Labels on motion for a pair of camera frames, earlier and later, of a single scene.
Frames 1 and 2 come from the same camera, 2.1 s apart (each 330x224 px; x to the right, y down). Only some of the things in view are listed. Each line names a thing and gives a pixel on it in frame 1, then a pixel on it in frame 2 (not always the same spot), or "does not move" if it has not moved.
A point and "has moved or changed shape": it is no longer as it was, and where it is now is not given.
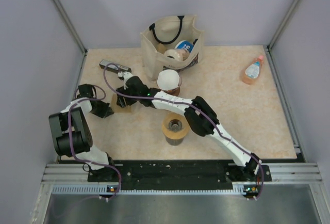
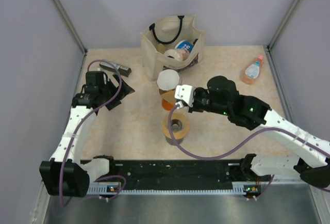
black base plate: x=177 y=172 does not move
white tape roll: x=180 y=54 does not move
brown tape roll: x=171 y=134 does not move
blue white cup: x=184 y=44 does not move
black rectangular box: x=113 y=67 does not move
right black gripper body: x=129 y=100 -> x=202 y=102
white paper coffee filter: x=168 y=79 does not move
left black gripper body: x=102 y=110 -> x=108 y=90
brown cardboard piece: x=117 y=108 has moved or changed shape
